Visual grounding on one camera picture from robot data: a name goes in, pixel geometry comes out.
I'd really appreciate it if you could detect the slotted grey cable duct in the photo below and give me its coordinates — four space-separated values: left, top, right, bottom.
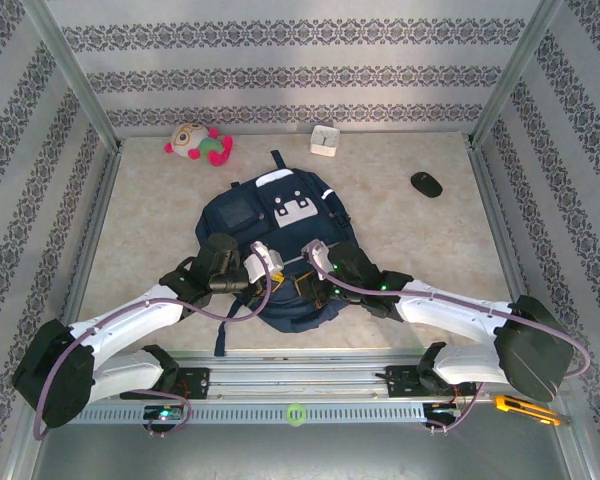
44 402 426 426

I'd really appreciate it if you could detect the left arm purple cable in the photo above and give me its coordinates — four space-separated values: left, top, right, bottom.
33 242 274 441

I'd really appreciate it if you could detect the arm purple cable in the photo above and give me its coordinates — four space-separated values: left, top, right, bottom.
33 242 274 441
304 242 594 435

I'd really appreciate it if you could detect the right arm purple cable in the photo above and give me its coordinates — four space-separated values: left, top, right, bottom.
304 242 594 435

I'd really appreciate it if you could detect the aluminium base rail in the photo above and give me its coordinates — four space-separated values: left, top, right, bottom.
27 349 571 402

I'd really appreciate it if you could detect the yellow utility knife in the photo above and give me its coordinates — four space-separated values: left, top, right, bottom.
494 394 564 427

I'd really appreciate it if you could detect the navy blue backpack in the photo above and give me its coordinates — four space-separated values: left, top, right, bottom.
194 149 354 358

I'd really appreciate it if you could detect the white alarm clock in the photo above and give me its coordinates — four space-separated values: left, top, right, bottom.
309 124 341 158

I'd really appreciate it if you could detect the black computer mouse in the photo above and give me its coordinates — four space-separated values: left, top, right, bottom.
410 171 444 200

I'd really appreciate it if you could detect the aluminium table side rail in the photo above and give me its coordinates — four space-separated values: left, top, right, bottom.
467 144 549 361
49 149 124 366

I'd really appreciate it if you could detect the pink white plush toy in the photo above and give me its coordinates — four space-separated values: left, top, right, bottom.
163 123 235 168

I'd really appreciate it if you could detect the green tape ring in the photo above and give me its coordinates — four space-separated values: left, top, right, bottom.
285 402 309 427

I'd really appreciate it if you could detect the aluminium frame post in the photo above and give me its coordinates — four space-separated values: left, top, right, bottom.
22 0 126 154
467 0 565 151

